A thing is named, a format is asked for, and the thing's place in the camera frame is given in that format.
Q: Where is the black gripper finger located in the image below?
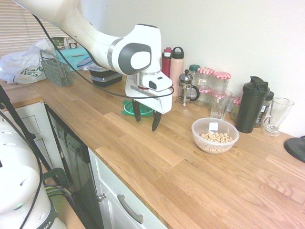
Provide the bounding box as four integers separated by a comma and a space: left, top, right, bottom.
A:
152, 110, 163, 132
132, 99, 142, 123

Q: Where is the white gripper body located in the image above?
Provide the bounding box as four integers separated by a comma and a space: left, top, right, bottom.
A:
125, 78, 173, 114

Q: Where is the green round container lid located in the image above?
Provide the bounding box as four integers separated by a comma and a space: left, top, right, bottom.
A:
122, 98, 154, 118

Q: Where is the glass jar red gingham lid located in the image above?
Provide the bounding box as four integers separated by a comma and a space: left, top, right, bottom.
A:
197, 67, 215, 91
196, 88, 213, 107
212, 71, 232, 95
209, 92, 227, 112

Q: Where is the clear plastic cereal container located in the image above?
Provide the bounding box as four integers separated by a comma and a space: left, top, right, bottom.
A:
191, 117, 240, 155

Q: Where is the small jar red gingham lid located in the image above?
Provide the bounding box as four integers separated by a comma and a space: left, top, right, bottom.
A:
229, 96, 243, 121

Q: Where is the glass French press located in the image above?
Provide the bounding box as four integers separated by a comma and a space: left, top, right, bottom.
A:
175, 69, 201, 106

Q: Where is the pink bottle black cap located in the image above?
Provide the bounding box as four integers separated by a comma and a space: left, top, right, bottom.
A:
170, 46, 185, 98

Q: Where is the red water bottle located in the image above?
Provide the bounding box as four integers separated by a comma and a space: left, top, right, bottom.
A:
161, 47, 173, 78

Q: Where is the clear bottle green cap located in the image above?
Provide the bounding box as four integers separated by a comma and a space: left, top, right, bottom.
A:
188, 64, 201, 89

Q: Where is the clear glass tumbler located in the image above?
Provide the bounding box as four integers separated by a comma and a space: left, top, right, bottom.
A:
209, 89, 233, 120

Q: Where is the blue zip plastic bag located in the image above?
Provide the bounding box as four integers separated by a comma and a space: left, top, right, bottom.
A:
76, 56, 96, 71

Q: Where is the black dishwasher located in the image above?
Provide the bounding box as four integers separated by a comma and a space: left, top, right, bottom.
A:
44, 104, 104, 229

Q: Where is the teal bread box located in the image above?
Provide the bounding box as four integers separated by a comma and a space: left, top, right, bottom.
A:
54, 44, 95, 72

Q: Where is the grey plastic cutlery basket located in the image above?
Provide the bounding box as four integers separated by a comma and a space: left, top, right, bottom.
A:
39, 49, 73, 88

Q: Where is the brown yogurt cup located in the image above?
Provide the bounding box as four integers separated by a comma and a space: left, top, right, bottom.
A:
64, 37, 78, 49

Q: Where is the black shaker bottle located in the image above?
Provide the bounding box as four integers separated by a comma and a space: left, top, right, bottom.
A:
235, 75, 271, 134

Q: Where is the green metal clamp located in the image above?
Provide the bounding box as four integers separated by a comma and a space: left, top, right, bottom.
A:
42, 167, 70, 192

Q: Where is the white kitchen cabinet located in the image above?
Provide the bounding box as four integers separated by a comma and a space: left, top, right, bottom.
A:
88, 147, 168, 229

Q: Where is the green yogurt cup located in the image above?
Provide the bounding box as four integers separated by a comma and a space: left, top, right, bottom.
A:
50, 37, 66, 51

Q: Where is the dark spice bottle black cap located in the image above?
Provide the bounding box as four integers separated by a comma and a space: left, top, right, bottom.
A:
253, 91, 275, 128

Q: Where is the white plastic shopping bag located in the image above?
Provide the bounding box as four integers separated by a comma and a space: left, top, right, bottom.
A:
0, 39, 57, 85

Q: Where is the black round lamp base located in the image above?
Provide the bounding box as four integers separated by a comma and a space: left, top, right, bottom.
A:
283, 135, 305, 164

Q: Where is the window blind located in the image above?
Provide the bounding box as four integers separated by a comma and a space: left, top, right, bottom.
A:
0, 4, 65, 58

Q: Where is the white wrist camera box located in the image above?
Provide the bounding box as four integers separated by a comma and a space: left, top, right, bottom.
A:
142, 72, 173, 93

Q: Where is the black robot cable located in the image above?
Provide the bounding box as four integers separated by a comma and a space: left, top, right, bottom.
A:
0, 13, 175, 229

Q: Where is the silver drawer handle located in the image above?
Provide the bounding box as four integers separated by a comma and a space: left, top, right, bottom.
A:
117, 194, 144, 225

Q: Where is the multicolour wire bundle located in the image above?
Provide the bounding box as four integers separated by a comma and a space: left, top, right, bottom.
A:
46, 185, 75, 206

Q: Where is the black camera tripod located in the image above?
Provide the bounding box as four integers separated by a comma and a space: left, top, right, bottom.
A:
0, 84, 75, 208

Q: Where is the tall glass mug with handle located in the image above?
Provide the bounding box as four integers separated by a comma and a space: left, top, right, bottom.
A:
262, 97, 295, 137

